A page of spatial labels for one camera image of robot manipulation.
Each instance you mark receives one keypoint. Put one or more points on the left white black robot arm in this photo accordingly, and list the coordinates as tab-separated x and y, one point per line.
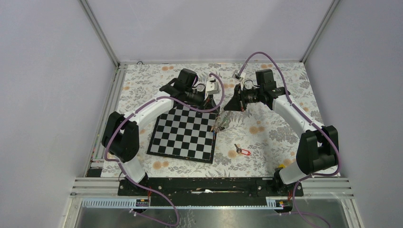
121	135

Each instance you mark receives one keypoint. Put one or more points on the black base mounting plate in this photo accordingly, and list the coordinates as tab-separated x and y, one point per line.
205	192

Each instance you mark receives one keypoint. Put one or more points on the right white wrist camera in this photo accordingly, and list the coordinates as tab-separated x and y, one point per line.
239	76

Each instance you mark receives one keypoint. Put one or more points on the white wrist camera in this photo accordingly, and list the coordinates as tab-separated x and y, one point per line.
239	76
212	87

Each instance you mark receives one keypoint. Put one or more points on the floral patterned table mat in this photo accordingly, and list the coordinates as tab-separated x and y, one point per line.
264	133

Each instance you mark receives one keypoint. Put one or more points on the key with red tag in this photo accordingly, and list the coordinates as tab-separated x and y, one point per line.
242	151

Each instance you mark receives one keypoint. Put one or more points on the key organiser with rings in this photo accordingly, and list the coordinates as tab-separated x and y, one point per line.
221	122

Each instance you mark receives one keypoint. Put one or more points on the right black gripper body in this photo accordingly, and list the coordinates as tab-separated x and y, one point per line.
250	96

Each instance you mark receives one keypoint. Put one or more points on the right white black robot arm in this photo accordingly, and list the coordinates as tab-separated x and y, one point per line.
318	145

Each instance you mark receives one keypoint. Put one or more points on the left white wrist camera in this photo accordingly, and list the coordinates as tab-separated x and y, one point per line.
212	87

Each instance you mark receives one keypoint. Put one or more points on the black white chessboard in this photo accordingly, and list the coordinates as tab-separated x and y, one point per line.
182	133

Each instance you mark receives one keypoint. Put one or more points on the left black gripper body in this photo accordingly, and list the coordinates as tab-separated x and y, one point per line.
194	97

